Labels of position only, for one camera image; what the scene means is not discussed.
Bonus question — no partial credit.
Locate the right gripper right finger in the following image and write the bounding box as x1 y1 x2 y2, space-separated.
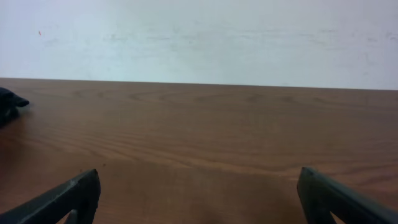
297 167 397 224

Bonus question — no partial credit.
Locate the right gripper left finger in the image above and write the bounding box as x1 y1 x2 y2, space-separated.
1 169 101 224

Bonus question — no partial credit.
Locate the black t-shirt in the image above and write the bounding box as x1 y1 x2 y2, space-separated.
1 87 30 127

